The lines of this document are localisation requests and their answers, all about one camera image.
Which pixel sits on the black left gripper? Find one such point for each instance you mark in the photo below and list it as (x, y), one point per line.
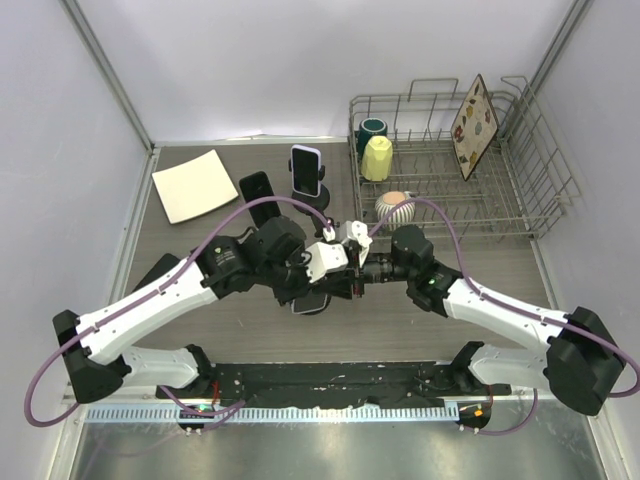
(286, 296)

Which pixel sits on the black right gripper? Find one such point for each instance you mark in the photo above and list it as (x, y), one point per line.
(339, 284)

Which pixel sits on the lilac-case phone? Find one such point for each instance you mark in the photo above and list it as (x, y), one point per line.
(305, 168)
(310, 302)

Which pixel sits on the black round-base phone stand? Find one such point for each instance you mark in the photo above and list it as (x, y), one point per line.
(324, 226)

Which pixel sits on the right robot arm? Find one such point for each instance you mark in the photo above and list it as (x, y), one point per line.
(571, 355)

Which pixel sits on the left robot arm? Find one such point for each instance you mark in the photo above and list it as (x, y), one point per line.
(100, 354)

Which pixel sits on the black phone on white stand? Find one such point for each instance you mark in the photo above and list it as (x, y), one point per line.
(255, 186)

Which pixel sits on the striped white ceramic bowl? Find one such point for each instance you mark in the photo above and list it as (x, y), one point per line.
(393, 203)

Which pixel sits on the white square plate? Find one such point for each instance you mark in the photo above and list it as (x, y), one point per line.
(194, 188)

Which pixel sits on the yellow faceted cup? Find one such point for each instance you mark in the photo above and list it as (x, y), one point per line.
(377, 159)

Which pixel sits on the dark green mug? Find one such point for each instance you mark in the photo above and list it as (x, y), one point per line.
(372, 131)

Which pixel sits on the floral square plate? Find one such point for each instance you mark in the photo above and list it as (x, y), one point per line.
(474, 128)

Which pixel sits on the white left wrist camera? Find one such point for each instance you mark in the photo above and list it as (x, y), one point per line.
(325, 259)

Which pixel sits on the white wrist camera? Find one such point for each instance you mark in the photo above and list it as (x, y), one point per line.
(354, 231)
(325, 259)

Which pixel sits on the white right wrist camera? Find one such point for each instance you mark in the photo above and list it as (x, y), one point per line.
(354, 231)

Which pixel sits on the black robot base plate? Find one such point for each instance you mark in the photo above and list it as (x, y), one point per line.
(339, 385)

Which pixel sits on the grey wire dish rack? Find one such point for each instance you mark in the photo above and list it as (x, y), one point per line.
(521, 187)

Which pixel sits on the white slotted cable duct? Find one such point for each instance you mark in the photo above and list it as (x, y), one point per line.
(171, 413)

